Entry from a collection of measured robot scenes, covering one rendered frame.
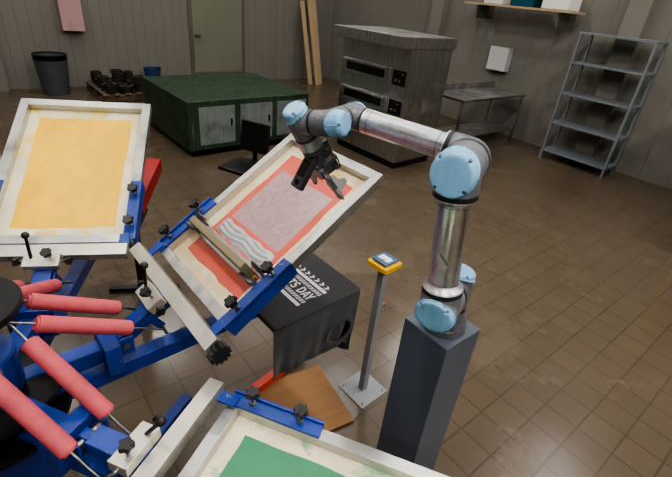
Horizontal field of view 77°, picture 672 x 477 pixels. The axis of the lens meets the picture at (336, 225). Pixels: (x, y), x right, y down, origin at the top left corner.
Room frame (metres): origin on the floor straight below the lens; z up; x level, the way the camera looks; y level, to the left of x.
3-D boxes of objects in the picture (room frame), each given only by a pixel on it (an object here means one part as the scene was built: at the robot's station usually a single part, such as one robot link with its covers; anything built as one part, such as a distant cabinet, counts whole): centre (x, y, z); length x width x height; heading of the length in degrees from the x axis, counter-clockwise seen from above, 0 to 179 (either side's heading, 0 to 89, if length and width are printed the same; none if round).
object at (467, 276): (1.11, -0.39, 1.37); 0.13 x 0.12 x 0.14; 152
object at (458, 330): (1.12, -0.39, 1.25); 0.15 x 0.15 x 0.10
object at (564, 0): (7.72, -3.17, 2.37); 0.48 x 0.40 x 0.27; 41
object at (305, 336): (1.46, 0.05, 0.77); 0.46 x 0.09 x 0.36; 134
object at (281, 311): (1.59, 0.18, 0.95); 0.48 x 0.44 x 0.01; 134
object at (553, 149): (6.90, -3.85, 0.99); 1.06 x 0.44 x 1.98; 41
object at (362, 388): (1.86, -0.27, 0.48); 0.22 x 0.22 x 0.96; 44
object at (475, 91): (7.68, -2.25, 0.48); 1.84 x 0.70 x 0.97; 131
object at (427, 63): (6.47, -0.52, 0.88); 1.36 x 1.07 x 1.76; 43
